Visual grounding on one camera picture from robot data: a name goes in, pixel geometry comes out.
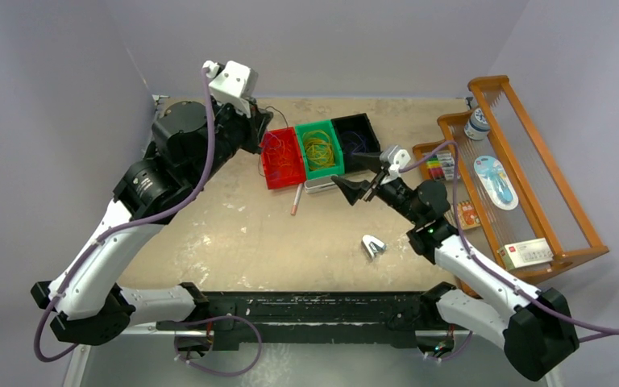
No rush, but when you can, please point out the white marker orange cap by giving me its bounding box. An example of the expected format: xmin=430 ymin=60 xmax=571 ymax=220
xmin=290 ymin=184 xmax=304 ymax=216

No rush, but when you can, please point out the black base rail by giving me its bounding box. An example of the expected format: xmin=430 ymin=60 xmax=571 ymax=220
xmin=156 ymin=282 xmax=455 ymax=351

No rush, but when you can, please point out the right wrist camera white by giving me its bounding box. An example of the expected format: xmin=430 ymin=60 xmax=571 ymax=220
xmin=379 ymin=145 xmax=411 ymax=184

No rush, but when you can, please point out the black plastic bin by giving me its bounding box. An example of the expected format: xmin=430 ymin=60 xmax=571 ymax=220
xmin=330 ymin=113 xmax=381 ymax=174

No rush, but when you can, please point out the green plastic bin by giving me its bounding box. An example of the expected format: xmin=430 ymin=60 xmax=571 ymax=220
xmin=295 ymin=120 xmax=345 ymax=180

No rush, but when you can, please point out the white round jar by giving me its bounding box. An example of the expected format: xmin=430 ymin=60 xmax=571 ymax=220
xmin=464 ymin=107 xmax=491 ymax=141

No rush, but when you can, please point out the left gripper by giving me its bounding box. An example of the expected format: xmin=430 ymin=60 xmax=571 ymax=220
xmin=189 ymin=95 xmax=272 ymax=187

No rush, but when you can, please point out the white grey stapler case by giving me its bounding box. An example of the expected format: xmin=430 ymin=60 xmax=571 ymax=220
xmin=304 ymin=175 xmax=336 ymax=194

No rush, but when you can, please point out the white label box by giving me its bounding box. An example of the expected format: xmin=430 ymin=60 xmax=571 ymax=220
xmin=498 ymin=238 xmax=554 ymax=270

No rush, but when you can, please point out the red plastic bin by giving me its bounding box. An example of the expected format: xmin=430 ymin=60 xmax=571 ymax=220
xmin=261 ymin=127 xmax=306 ymax=190

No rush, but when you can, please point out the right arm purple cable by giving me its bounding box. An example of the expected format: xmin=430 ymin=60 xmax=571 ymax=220
xmin=397 ymin=140 xmax=619 ymax=364

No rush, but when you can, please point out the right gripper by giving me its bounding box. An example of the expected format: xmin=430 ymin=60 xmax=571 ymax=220
xmin=331 ymin=151 xmax=424 ymax=225

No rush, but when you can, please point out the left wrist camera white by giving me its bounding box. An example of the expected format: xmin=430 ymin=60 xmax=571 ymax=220
xmin=202 ymin=60 xmax=259 ymax=118

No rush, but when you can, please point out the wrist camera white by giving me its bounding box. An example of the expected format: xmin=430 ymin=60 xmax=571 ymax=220
xmin=202 ymin=60 xmax=259 ymax=118
xmin=379 ymin=145 xmax=411 ymax=184

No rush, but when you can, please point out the box of coloured markers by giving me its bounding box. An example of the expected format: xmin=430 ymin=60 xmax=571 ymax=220
xmin=424 ymin=151 xmax=455 ymax=181

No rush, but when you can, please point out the coiled yellow cable in bin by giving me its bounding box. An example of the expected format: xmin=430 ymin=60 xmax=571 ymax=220
xmin=301 ymin=131 xmax=339 ymax=168

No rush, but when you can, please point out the blue white blister pack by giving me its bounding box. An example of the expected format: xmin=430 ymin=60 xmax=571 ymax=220
xmin=473 ymin=156 xmax=519 ymax=210

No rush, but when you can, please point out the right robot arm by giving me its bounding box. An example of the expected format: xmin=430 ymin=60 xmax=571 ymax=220
xmin=331 ymin=149 xmax=580 ymax=381

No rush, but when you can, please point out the orange small card pack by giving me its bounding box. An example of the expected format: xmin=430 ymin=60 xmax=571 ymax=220
xmin=457 ymin=200 xmax=481 ymax=231

